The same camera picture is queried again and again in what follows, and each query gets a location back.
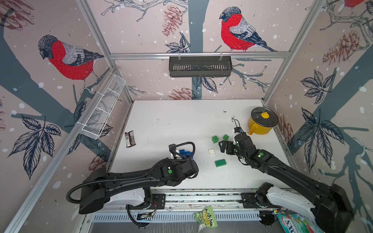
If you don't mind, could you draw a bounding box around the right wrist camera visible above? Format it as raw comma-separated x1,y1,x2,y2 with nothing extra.
234,127,243,135

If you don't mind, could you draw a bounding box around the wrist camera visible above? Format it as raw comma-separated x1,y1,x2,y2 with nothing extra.
234,127,243,135
169,144,178,156

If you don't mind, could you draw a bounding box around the white wire mesh shelf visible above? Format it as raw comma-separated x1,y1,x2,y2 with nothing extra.
80,74,126,140

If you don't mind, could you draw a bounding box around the brown snack wrapper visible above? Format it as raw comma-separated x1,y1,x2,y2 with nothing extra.
125,131,136,148

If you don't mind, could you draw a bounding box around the blue long lego brick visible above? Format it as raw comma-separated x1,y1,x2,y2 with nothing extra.
179,149,193,159

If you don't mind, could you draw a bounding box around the colourful tissue packet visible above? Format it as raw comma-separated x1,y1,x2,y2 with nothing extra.
277,214,323,233

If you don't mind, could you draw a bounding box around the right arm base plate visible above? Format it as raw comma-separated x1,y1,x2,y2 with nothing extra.
239,192,281,209

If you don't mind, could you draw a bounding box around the yellow pot with lid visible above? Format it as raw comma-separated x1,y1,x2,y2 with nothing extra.
248,107,278,135

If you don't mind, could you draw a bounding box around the black hanging wire basket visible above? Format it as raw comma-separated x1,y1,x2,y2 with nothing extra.
169,56,233,78

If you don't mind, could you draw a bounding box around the green long lego brick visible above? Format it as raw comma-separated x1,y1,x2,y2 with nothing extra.
214,159,227,168

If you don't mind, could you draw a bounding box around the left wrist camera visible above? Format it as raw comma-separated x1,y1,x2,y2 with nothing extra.
169,144,178,156

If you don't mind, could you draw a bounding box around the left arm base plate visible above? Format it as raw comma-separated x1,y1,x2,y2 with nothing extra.
126,193,166,210

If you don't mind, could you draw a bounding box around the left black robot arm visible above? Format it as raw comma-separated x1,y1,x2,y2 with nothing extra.
66,158,199,215

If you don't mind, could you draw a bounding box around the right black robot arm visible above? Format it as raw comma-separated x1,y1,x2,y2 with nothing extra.
219,133,354,233

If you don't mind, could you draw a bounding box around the green snack packet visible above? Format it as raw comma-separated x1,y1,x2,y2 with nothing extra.
193,206,218,233

